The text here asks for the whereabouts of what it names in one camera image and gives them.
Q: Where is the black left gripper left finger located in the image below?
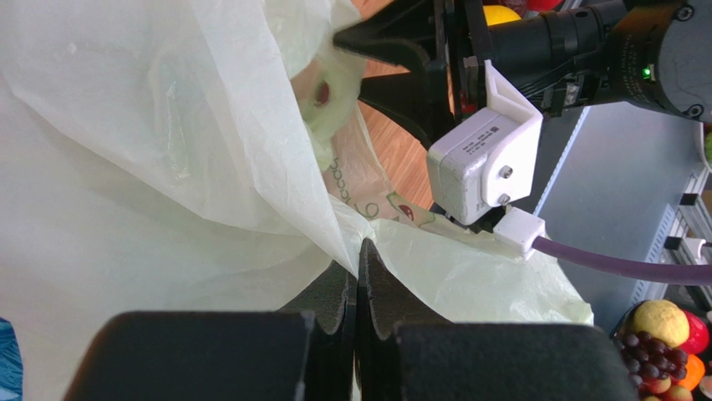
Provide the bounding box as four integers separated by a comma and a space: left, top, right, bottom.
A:
65, 263, 357, 400

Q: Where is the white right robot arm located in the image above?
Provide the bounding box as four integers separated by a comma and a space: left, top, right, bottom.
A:
333, 1, 711, 148

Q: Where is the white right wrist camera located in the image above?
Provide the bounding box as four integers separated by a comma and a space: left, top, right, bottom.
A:
426, 61, 543, 226

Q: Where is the pale yellow plastic bag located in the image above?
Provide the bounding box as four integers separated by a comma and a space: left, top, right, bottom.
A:
1, 1, 594, 400

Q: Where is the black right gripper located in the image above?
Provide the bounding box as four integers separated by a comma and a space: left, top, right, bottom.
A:
332, 0, 493, 150

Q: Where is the red fake fruit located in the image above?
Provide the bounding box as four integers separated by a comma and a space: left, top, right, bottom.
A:
526, 0, 563, 13

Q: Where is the blue leaf-pattern cloth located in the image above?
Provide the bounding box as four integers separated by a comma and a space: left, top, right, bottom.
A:
1, 318, 23, 401

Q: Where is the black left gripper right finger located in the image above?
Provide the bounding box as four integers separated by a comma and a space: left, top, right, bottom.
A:
355, 239, 638, 400

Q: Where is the yellow fake mango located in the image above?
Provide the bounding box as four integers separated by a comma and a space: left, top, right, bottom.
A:
483, 5, 521, 27

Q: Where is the background fruit basket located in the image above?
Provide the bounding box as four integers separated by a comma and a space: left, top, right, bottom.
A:
611, 300, 711, 400

